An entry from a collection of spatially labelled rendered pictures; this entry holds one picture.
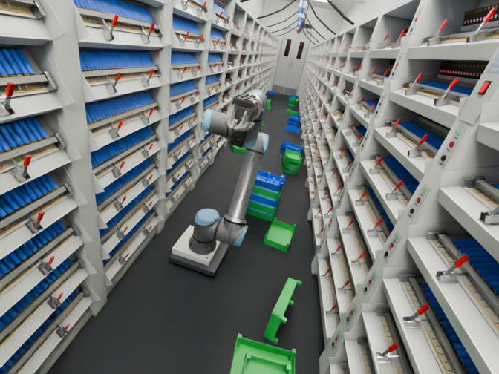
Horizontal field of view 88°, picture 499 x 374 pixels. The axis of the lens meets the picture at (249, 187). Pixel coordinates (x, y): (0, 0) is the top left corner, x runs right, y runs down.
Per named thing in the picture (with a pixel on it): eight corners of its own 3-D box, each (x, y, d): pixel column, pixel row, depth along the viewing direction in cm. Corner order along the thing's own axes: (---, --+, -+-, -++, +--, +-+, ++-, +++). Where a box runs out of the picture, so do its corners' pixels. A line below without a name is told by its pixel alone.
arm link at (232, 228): (218, 237, 177) (249, 130, 169) (243, 244, 176) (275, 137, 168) (213, 243, 162) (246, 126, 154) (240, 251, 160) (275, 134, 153)
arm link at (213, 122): (232, 125, 168) (203, 102, 101) (250, 130, 167) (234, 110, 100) (227, 142, 170) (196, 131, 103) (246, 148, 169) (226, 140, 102)
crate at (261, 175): (247, 182, 226) (249, 174, 222) (253, 173, 243) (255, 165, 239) (280, 192, 220) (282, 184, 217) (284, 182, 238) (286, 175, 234)
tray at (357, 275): (356, 300, 112) (356, 283, 108) (336, 221, 165) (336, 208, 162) (408, 299, 108) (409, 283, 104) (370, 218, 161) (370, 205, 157)
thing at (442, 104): (456, 131, 76) (462, 81, 70) (389, 100, 130) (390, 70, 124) (540, 119, 72) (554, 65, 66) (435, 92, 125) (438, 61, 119)
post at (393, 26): (307, 220, 250) (385, 8, 168) (307, 214, 258) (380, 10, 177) (327, 225, 249) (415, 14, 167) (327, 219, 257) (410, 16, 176)
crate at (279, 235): (286, 252, 203) (289, 244, 199) (262, 243, 207) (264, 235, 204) (293, 231, 229) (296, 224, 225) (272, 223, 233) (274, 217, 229)
